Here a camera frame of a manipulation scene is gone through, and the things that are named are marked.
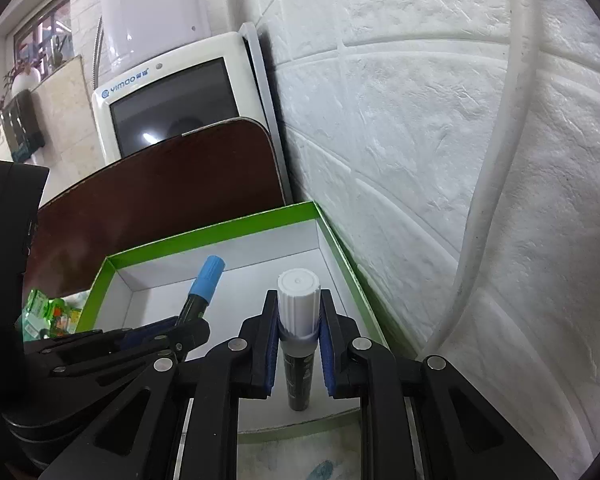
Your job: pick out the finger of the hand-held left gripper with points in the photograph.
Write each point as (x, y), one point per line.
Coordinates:
(145, 334)
(105, 367)

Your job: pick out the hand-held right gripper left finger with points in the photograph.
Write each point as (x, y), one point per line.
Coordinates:
(262, 360)

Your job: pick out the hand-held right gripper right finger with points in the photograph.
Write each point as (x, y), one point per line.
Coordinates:
(330, 360)

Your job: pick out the white cap black marker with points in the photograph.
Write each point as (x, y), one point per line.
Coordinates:
(298, 305)

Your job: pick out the blue cap black marker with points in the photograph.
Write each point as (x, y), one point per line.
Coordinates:
(206, 280)

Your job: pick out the green cardboard box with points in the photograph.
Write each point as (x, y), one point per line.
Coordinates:
(230, 260)

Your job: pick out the green transparent plastic container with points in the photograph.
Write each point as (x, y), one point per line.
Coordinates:
(45, 310)

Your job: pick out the dark brown wooden board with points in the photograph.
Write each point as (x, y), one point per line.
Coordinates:
(155, 190)

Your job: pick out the potted plant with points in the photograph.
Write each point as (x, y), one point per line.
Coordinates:
(22, 77)

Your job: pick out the grey flat panel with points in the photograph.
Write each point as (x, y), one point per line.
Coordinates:
(275, 150)

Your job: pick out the white water purifier with screen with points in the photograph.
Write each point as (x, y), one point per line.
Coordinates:
(170, 100)

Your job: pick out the window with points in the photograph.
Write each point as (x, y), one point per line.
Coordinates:
(40, 25)

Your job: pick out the white water dispenser appliance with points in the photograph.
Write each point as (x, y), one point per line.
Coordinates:
(150, 5)

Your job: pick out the dark wall holder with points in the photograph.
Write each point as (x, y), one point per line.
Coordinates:
(20, 125)

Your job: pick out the white wall pipe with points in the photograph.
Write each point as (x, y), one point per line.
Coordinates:
(522, 35)

